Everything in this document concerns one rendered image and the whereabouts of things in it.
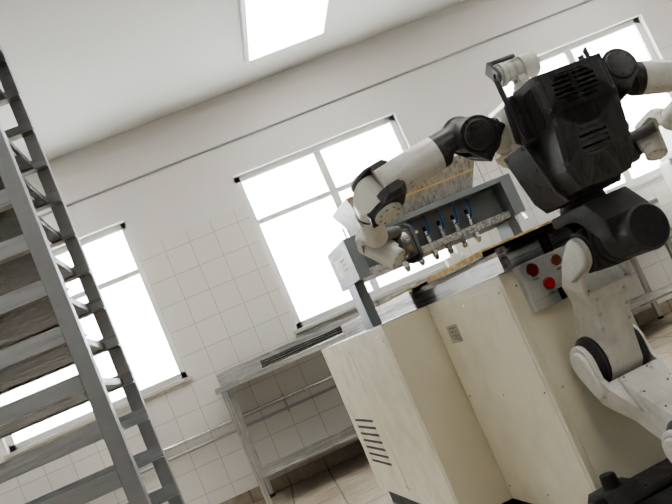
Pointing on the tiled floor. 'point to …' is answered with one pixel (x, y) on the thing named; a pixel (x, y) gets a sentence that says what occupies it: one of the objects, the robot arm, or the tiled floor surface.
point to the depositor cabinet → (415, 415)
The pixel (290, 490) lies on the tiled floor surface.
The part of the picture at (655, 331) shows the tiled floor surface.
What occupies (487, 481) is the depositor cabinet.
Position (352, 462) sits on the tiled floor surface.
